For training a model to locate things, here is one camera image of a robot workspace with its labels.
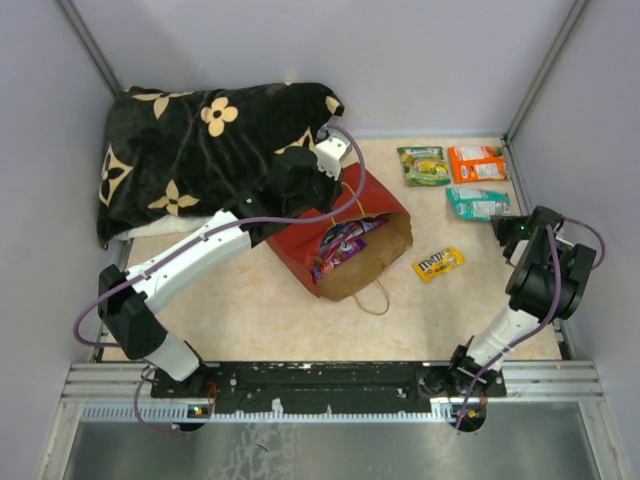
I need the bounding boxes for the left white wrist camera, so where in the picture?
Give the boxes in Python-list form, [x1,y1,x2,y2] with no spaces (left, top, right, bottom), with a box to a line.
[313,135,352,181]

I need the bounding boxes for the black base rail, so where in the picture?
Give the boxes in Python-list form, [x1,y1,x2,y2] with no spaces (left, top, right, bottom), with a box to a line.
[151,361,506,415]

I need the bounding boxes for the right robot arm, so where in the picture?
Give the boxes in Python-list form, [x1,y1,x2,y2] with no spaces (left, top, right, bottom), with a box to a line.
[446,206,597,396]

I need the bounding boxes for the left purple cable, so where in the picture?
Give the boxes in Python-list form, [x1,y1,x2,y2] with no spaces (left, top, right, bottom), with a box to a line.
[73,123,367,432]

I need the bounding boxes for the purple cable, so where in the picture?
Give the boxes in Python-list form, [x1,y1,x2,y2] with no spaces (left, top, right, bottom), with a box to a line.
[73,123,367,432]
[455,217,607,432]

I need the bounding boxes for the orange snack packet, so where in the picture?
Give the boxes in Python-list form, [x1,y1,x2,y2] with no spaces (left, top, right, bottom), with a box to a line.
[448,146,508,184]

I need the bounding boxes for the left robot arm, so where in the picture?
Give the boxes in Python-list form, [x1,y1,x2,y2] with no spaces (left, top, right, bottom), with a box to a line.
[98,139,350,397]

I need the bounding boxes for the yellow m&m's packet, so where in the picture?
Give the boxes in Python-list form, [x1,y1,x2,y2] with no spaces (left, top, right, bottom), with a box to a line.
[412,247,465,283]

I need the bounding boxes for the purple snack packet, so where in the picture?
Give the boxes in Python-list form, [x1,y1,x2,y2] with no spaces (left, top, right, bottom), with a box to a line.
[311,215,388,283]

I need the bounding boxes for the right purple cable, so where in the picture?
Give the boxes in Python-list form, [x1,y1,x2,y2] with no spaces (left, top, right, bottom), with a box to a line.
[455,217,607,432]

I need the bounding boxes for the black floral pillow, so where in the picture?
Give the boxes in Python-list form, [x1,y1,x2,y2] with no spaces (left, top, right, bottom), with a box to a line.
[96,82,345,248]

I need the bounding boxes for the green yellow snack packet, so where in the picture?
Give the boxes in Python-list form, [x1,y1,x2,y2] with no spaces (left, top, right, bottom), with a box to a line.
[396,146,451,187]

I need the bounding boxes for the red brown paper bag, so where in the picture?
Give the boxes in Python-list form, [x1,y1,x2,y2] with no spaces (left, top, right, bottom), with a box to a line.
[267,173,413,302]

